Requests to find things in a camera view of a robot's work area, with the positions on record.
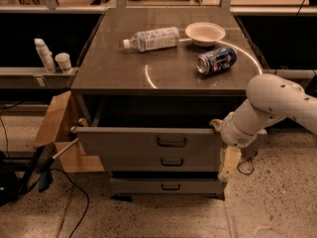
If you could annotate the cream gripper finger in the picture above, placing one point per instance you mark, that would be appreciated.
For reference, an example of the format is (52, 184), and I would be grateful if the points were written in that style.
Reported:
(216, 124)
(229, 159)

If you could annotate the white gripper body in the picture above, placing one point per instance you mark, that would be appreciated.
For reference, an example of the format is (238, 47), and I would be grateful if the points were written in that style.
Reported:
(235, 132)

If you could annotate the grey top drawer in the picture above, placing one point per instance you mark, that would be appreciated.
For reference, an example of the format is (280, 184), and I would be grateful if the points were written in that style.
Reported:
(167, 131)

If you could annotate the grey drawer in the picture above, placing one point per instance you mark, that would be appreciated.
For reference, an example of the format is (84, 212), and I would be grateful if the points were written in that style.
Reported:
(166, 186)
(132, 164)
(167, 131)

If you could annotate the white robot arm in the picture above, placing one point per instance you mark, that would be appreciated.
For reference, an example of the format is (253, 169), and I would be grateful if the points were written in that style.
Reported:
(270, 99)

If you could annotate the grey drawer cabinet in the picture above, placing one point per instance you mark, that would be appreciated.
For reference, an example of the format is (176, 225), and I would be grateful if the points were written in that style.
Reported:
(109, 70)

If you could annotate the grey middle drawer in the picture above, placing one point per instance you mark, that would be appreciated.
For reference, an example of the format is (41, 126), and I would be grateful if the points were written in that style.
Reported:
(132, 164)

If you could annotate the grey bottom drawer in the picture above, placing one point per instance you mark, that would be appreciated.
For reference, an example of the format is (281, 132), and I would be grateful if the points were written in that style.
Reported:
(166, 186)

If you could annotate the blue soda can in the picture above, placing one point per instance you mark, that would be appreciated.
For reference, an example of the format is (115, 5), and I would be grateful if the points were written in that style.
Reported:
(217, 60)

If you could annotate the white bowl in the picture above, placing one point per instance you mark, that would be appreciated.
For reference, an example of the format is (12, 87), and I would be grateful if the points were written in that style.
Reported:
(205, 34)

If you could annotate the clear plastic water bottle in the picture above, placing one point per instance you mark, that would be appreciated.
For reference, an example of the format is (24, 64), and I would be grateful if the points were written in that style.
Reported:
(152, 40)

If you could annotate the cardboard box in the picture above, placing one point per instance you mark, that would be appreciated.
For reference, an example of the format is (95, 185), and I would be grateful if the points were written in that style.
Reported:
(58, 127)

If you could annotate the white paper cup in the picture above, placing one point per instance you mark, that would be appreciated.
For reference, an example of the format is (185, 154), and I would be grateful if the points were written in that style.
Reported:
(63, 61)

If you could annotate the white spray bottle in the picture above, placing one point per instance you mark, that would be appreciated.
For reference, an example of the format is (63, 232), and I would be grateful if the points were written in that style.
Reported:
(45, 55)

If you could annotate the metal rod tool blue handle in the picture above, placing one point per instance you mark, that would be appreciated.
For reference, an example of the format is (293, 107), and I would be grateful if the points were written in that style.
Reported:
(44, 170)

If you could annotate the grey side shelf rail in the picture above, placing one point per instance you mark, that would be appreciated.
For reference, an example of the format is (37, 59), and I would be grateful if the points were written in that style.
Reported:
(35, 77)

